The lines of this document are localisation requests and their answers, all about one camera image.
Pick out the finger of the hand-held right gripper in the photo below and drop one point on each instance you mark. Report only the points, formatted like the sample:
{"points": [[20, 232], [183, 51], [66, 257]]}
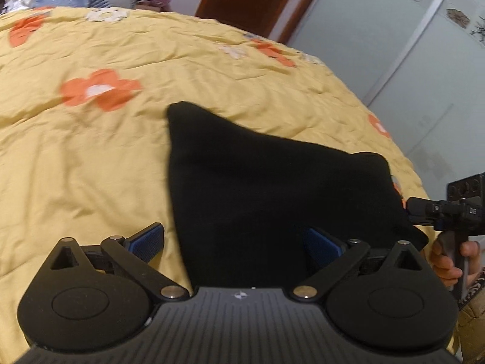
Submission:
{"points": [[416, 204], [420, 220]]}

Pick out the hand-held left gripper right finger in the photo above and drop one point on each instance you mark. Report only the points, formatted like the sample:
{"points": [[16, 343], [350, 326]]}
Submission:
{"points": [[322, 246]]}

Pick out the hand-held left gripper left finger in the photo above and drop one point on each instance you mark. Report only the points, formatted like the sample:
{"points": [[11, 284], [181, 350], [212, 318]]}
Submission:
{"points": [[147, 240]]}

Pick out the black pants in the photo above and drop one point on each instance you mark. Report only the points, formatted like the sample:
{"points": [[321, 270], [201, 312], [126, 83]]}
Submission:
{"points": [[246, 197]]}

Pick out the person's right forearm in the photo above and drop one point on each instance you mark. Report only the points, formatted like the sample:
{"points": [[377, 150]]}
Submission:
{"points": [[473, 326]]}

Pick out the person's right hand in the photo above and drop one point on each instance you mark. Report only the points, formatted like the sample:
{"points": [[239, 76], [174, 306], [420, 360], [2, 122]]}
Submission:
{"points": [[443, 269]]}

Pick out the yellow flowered blanket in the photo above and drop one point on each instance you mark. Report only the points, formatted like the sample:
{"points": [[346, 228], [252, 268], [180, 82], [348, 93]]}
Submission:
{"points": [[94, 151]]}

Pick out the frosted glass wardrobe door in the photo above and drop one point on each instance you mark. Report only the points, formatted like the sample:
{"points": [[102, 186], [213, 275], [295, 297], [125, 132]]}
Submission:
{"points": [[360, 26], [447, 102]]}

